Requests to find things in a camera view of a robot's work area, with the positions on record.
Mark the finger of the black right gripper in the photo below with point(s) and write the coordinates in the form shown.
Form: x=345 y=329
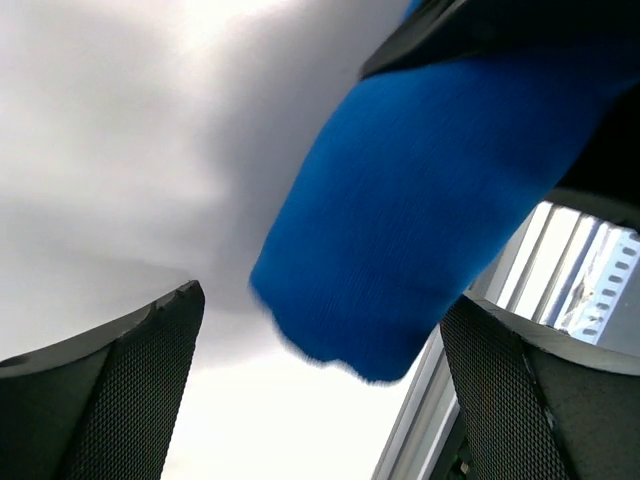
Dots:
x=441 y=31
x=604 y=181

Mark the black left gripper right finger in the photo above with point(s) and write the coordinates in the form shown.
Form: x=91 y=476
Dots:
x=537 y=403

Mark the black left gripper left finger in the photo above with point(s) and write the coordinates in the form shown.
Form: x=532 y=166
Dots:
x=103 y=404

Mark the blue microfiber towel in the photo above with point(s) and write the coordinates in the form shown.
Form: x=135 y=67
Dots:
x=413 y=186

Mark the white slotted cable duct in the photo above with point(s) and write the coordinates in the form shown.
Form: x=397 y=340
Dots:
x=608 y=281

